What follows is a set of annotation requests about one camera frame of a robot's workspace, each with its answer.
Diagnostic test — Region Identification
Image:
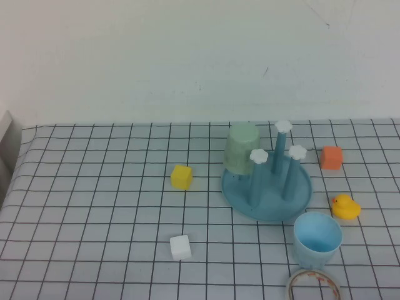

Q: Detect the light blue plastic cup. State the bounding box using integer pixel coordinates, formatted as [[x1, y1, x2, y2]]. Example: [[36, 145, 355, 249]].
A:
[[292, 211, 344, 271]]

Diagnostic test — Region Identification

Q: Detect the green plastic cup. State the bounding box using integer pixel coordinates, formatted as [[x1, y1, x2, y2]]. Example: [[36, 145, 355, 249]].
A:
[[222, 122, 261, 176]]

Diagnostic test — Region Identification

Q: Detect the blue cup stand with pegs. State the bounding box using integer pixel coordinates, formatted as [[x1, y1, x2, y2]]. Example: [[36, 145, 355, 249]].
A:
[[221, 120, 313, 223]]

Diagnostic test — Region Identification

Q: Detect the yellow cube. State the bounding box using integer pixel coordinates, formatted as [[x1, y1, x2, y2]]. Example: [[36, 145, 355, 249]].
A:
[[170, 164, 193, 191]]

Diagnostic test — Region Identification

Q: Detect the white cube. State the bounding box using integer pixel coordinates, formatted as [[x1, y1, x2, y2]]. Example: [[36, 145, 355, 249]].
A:
[[169, 234, 192, 261]]

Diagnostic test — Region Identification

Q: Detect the checkered grid tablecloth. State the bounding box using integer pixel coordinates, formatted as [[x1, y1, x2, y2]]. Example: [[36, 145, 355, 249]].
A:
[[0, 117, 400, 300]]

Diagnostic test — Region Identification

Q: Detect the orange cube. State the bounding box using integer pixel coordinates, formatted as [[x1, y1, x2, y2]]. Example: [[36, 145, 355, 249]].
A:
[[319, 146, 344, 171]]

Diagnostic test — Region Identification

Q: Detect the yellow rubber duck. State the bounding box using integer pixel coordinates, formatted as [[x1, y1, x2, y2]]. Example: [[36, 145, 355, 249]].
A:
[[331, 194, 362, 220]]

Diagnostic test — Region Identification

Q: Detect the clear tape roll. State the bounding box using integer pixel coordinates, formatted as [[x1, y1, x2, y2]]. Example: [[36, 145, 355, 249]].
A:
[[286, 268, 344, 300]]

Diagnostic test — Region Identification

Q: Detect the grey white side ledge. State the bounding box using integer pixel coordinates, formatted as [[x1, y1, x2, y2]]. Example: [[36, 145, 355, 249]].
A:
[[0, 109, 23, 207]]

